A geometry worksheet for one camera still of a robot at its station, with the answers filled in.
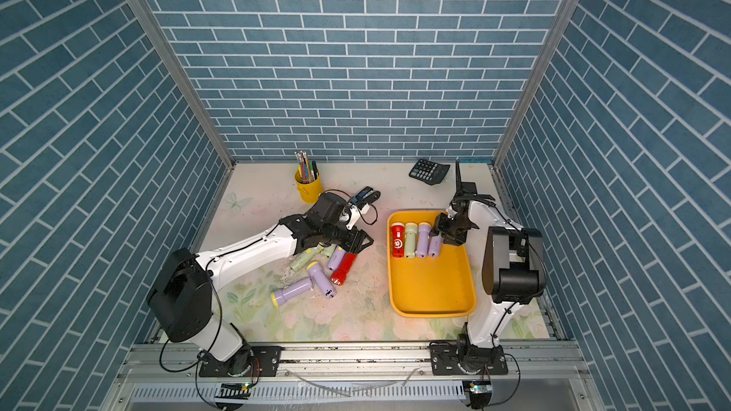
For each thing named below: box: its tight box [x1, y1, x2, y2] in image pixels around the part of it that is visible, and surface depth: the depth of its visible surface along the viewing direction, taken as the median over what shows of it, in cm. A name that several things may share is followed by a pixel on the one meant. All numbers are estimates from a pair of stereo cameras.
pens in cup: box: [294, 150, 320, 184], surface depth 104 cm
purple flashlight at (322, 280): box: [306, 260, 337, 299], surface depth 88 cm
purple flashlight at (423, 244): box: [416, 221, 433, 258], surface depth 96 cm
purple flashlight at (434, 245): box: [427, 233, 444, 259], surface depth 95 cm
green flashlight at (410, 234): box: [404, 221, 418, 259], surface depth 96 cm
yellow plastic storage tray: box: [386, 210, 476, 318], surface depth 91 cm
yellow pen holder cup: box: [295, 170, 324, 204], surface depth 104 cm
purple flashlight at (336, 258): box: [327, 245, 346, 272], surface depth 91 cm
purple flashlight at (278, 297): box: [270, 277, 314, 308], surface depth 85 cm
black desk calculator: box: [408, 158, 451, 186], surface depth 118 cm
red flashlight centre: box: [329, 252, 358, 286], surface depth 91 cm
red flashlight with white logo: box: [391, 222, 405, 258], surface depth 96 cm
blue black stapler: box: [352, 186, 382, 204], surface depth 110 cm
